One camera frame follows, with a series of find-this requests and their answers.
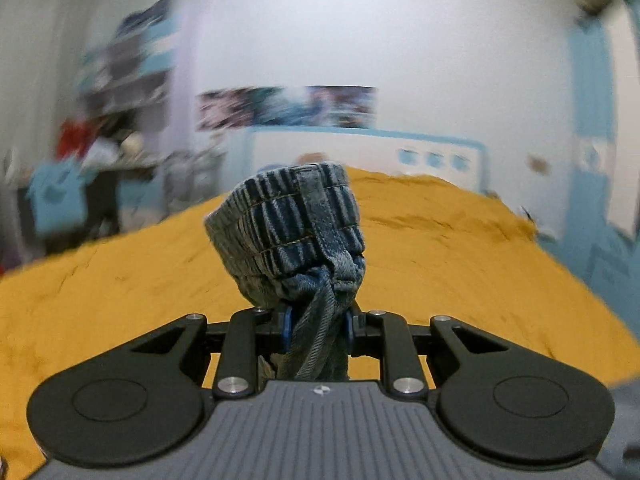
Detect blue smiley face chair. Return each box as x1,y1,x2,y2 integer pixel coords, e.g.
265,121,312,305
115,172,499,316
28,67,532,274
26,157,88,238

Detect anime wall poster strip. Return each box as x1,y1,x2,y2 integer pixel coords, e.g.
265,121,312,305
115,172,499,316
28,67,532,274
196,86,378,131

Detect wall bookshelf unit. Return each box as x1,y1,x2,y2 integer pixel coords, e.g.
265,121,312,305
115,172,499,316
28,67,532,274
76,0,178,118

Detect blue white wardrobe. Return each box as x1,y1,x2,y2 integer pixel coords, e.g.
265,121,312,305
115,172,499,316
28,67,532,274
542,0,639,334

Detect cluttered desk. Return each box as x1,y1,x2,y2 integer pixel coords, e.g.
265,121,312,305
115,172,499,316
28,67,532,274
1,112,162,269

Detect blue denim pants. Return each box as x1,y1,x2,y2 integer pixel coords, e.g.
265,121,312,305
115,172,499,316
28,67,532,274
204,162,366,380

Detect yellow quilted bed cover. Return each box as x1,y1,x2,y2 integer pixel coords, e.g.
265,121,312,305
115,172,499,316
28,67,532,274
1,169,639,479

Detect white blue headboard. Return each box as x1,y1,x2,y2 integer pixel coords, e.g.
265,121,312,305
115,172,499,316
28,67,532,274
245,127,488,193

